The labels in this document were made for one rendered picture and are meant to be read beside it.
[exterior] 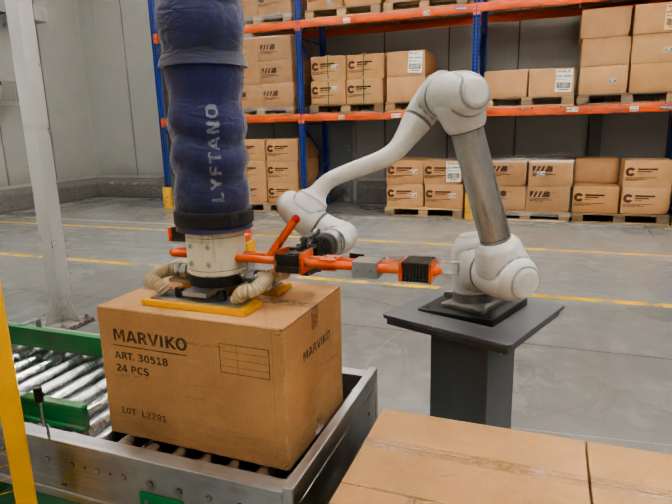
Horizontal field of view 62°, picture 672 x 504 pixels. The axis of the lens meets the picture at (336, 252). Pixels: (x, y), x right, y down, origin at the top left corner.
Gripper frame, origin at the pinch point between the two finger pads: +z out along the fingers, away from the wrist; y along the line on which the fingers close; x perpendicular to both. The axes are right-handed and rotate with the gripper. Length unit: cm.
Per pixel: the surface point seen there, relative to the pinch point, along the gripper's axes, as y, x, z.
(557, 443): 53, -70, -19
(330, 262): -0.8, -10.7, 2.7
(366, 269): 0.3, -20.8, 3.2
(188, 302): 11.0, 28.0, 12.5
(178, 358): 25.4, 28.6, 18.2
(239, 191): -18.9, 16.0, 2.1
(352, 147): -2, 272, -835
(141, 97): -106, 731, -835
